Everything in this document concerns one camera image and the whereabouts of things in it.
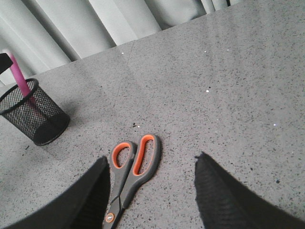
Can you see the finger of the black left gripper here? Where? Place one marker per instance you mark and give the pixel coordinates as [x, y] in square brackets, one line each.
[5, 62]

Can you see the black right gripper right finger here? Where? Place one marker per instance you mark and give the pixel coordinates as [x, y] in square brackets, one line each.
[225, 203]

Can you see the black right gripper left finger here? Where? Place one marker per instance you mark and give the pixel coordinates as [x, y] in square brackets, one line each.
[81, 206]

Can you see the pink pen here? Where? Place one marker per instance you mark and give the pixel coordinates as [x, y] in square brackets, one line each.
[22, 83]

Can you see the grey orange scissors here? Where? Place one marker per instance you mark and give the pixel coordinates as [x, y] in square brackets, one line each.
[127, 177]

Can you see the black mesh pen holder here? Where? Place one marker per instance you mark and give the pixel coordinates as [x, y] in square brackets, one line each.
[36, 115]

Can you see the grey curtain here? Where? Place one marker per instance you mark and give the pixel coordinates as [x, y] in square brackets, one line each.
[45, 34]

